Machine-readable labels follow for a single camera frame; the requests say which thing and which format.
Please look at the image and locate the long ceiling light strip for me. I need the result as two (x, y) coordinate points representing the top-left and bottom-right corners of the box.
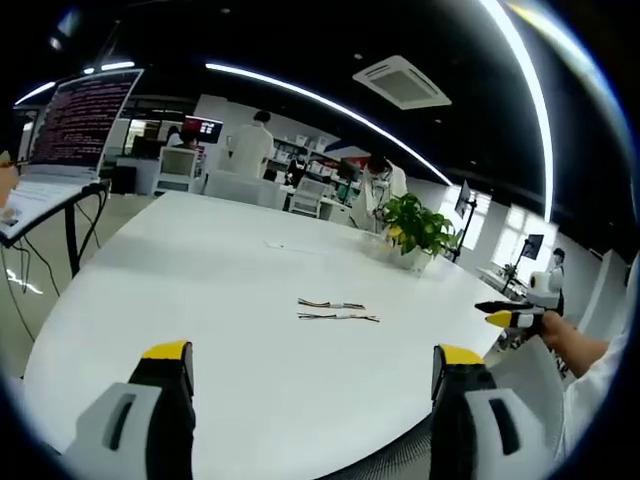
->
(205, 61), (455, 186)

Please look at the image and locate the green potted plant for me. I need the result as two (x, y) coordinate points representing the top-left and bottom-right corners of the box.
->
(376, 193), (464, 257)

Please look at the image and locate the ceiling air conditioner vent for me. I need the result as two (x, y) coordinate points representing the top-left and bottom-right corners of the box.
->
(351, 54), (453, 111)

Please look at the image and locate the wall screen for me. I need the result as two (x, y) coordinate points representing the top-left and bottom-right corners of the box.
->
(181, 115), (224, 146)

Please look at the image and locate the white plant pot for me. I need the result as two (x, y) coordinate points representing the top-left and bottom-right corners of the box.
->
(361, 231), (432, 272)

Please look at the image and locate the curved ceiling light strip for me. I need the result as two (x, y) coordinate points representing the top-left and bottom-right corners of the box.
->
(476, 0), (557, 225)

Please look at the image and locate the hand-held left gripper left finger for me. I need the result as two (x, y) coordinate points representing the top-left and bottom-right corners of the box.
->
(62, 339), (196, 480)

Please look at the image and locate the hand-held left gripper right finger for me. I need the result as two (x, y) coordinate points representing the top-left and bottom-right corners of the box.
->
(428, 343), (557, 480)

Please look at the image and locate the black laptop stand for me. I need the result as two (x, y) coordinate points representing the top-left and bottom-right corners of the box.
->
(0, 178), (114, 279)

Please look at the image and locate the open silver laptop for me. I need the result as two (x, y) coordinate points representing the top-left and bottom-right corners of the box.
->
(0, 68), (146, 242)

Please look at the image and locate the small monitor on stand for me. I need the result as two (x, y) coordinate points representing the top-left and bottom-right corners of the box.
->
(518, 233), (546, 275)

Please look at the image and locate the white office chair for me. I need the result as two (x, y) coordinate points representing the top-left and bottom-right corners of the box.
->
(288, 178), (335, 218)
(153, 145), (202, 197)

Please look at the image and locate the white storage shelf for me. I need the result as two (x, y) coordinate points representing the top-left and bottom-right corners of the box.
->
(271, 131), (347, 177)

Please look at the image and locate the black floor cable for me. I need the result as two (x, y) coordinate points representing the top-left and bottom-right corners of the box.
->
(0, 239), (61, 346)

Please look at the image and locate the person's right hand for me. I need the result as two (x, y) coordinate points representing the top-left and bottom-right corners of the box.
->
(538, 308), (584, 354)

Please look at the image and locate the monitor on black stand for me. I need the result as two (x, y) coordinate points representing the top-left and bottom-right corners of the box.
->
(453, 179), (477, 264)

